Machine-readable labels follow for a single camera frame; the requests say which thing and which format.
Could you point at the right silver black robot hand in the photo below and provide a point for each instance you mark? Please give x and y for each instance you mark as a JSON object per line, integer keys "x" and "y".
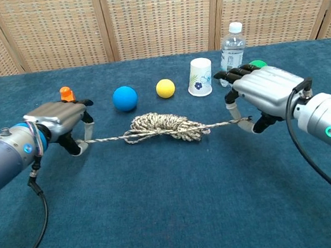
{"x": 267, "y": 89}

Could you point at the blue foam ball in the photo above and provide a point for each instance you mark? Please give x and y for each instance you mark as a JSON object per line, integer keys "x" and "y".
{"x": 125, "y": 98}

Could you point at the woven bamboo folding screen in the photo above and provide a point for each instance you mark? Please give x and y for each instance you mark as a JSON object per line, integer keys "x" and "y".
{"x": 156, "y": 20}

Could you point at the white floral paper cup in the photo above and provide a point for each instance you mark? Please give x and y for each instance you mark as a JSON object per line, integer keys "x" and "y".
{"x": 199, "y": 77}

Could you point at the orange toy block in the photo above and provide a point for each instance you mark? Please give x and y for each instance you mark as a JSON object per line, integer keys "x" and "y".
{"x": 66, "y": 95}

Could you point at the green foam ball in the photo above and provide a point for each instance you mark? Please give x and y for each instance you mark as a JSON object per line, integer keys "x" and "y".
{"x": 258, "y": 63}

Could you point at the yellow foam ball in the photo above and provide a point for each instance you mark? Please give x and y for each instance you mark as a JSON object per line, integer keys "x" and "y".
{"x": 165, "y": 88}

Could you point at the blue carpet table mat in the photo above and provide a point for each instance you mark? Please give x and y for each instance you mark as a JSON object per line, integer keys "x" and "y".
{"x": 172, "y": 201}

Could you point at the clear plastic water bottle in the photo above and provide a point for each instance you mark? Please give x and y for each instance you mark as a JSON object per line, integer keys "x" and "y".
{"x": 232, "y": 48}

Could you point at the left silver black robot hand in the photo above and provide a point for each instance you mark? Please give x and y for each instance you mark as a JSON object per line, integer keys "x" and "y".
{"x": 57, "y": 114}

